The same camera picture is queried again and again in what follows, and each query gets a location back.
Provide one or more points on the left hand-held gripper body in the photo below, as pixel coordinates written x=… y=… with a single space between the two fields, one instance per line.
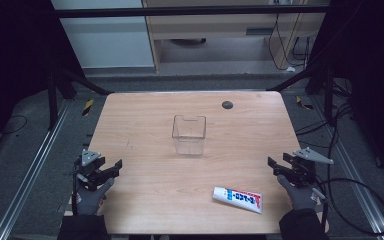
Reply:
x=87 y=168

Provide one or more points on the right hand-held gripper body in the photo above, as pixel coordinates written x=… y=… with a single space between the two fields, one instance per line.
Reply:
x=301 y=168

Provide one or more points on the white toothpaste tube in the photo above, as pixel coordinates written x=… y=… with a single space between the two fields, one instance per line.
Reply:
x=238 y=199

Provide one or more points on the clear plastic container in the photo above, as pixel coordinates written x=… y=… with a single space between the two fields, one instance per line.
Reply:
x=189 y=135

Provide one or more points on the person's right hand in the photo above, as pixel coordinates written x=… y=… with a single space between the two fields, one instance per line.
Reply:
x=300 y=196

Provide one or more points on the yellow black striped tape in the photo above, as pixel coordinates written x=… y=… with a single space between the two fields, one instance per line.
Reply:
x=87 y=107
x=304 y=104

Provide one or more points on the round grey table grommet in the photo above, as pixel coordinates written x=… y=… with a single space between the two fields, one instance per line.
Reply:
x=227 y=105

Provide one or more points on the black metal stand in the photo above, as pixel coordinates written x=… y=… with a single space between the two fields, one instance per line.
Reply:
x=328 y=96
x=52 y=100

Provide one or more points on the white plug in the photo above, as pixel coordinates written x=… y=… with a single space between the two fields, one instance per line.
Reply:
x=290 y=69

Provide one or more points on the white cabinet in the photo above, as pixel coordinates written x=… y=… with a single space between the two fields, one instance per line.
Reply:
x=106 y=43

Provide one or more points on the aluminium floor rail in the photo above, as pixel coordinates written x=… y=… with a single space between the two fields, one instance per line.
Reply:
x=30 y=170
x=353 y=173

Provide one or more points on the black metal frame bar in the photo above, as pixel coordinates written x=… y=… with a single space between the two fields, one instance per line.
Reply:
x=186 y=11

